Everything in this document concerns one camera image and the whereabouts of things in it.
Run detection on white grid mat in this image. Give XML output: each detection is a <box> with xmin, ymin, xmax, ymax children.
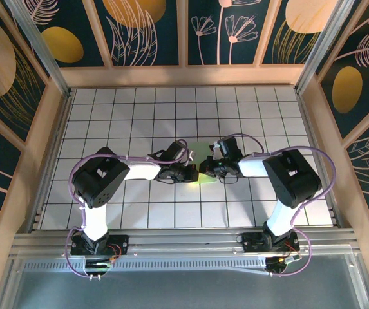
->
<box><xmin>39</xmin><ymin>86</ymin><xmax>337</xmax><ymax>230</ymax></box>

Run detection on small black electronics module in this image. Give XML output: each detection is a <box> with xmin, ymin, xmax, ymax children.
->
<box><xmin>264</xmin><ymin>254</ymin><xmax>303</xmax><ymax>275</ymax></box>
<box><xmin>84</xmin><ymin>254</ymin><xmax>122</xmax><ymax>278</ymax></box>

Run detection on grey metal panel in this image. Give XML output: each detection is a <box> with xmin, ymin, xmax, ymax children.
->
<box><xmin>8</xmin><ymin>252</ymin><xmax>369</xmax><ymax>309</ymax></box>

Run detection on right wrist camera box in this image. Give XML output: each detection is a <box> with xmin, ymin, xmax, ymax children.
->
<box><xmin>209</xmin><ymin>136</ymin><xmax>245</xmax><ymax>158</ymax></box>

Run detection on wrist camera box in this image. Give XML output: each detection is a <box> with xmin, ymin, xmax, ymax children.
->
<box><xmin>209</xmin><ymin>136</ymin><xmax>245</xmax><ymax>158</ymax></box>
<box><xmin>164</xmin><ymin>138</ymin><xmax>194</xmax><ymax>164</ymax></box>

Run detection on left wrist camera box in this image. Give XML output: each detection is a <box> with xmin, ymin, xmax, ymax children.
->
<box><xmin>164</xmin><ymin>138</ymin><xmax>194</xmax><ymax>164</ymax></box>

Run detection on aluminium extrusion rail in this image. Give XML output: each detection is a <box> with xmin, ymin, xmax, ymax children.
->
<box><xmin>12</xmin><ymin>227</ymin><xmax>359</xmax><ymax>258</ymax></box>

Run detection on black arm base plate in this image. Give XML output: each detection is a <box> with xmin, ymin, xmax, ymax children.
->
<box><xmin>70</xmin><ymin>234</ymin><xmax>130</xmax><ymax>257</ymax></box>
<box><xmin>241</xmin><ymin>232</ymin><xmax>301</xmax><ymax>254</ymax></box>

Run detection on grey slotted cable duct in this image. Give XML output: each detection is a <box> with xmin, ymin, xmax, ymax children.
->
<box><xmin>23</xmin><ymin>257</ymin><xmax>269</xmax><ymax>273</ymax></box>

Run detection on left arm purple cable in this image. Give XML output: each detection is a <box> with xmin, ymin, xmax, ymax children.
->
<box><xmin>62</xmin><ymin>138</ymin><xmax>193</xmax><ymax>280</ymax></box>

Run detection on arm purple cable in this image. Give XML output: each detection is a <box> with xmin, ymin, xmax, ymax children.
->
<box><xmin>214</xmin><ymin>133</ymin><xmax>337</xmax><ymax>278</ymax></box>
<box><xmin>62</xmin><ymin>138</ymin><xmax>193</xmax><ymax>280</ymax></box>

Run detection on white flat cable strip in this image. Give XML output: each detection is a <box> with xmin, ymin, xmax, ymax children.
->
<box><xmin>225</xmin><ymin>264</ymin><xmax>274</xmax><ymax>277</ymax></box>

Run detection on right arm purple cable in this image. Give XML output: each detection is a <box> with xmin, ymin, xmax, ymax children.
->
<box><xmin>214</xmin><ymin>133</ymin><xmax>337</xmax><ymax>278</ymax></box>

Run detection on aluminium corner post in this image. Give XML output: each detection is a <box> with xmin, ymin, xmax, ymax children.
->
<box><xmin>294</xmin><ymin>0</ymin><xmax>356</xmax><ymax>95</ymax></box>
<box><xmin>3</xmin><ymin>0</ymin><xmax>73</xmax><ymax>97</ymax></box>

